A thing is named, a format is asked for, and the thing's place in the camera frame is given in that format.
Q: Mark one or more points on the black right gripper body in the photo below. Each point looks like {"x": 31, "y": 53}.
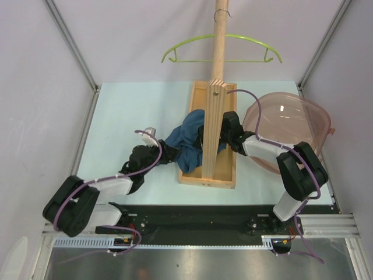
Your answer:
{"x": 225, "y": 136}

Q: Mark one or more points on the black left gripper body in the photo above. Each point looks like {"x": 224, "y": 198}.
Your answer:
{"x": 165, "y": 157}

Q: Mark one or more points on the dark blue t shirt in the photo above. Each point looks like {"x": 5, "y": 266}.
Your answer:
{"x": 183, "y": 138}

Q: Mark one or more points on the green hanger with metal hook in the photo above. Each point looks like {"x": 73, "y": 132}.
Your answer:
{"x": 172, "y": 56}

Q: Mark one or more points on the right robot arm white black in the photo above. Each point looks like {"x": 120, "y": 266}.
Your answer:
{"x": 300, "y": 169}

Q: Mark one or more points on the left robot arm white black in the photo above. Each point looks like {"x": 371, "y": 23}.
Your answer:
{"x": 80, "y": 204}

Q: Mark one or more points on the wooden rack with tray base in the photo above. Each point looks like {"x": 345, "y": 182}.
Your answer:
{"x": 218, "y": 169}

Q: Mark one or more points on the pink translucent plastic bowl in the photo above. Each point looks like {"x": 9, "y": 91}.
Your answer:
{"x": 290, "y": 119}

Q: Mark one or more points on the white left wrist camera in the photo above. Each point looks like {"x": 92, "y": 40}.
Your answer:
{"x": 149, "y": 137}

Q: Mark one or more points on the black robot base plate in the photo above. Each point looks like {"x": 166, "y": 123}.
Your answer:
{"x": 166, "y": 225}

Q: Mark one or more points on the right aluminium frame post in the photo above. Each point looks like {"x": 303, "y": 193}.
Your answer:
{"x": 326, "y": 39}

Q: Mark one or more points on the aluminium frame post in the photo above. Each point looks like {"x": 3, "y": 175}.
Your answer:
{"x": 326, "y": 39}
{"x": 70, "y": 42}

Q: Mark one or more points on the left aluminium frame post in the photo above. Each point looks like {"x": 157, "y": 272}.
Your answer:
{"x": 70, "y": 42}

